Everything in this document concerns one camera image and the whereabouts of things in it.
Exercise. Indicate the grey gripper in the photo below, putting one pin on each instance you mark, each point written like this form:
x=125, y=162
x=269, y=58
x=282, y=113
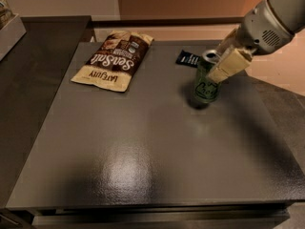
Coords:
x=261, y=30

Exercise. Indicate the green soda can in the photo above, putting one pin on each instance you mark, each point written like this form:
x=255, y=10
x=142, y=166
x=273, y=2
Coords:
x=205, y=91

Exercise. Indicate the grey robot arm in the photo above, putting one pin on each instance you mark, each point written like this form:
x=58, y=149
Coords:
x=291, y=13

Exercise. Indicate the dark blue snack wrapper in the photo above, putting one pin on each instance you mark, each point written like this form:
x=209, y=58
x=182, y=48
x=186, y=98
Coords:
x=187, y=59

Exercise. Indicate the sea salt chips bag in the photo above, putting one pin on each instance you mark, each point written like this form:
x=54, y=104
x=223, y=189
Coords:
x=114, y=64

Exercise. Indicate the dark side table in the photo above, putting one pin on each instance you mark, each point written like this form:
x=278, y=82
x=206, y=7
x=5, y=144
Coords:
x=30, y=75

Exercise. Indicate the white box at left edge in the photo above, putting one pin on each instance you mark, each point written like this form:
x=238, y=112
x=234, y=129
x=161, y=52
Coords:
x=12, y=28

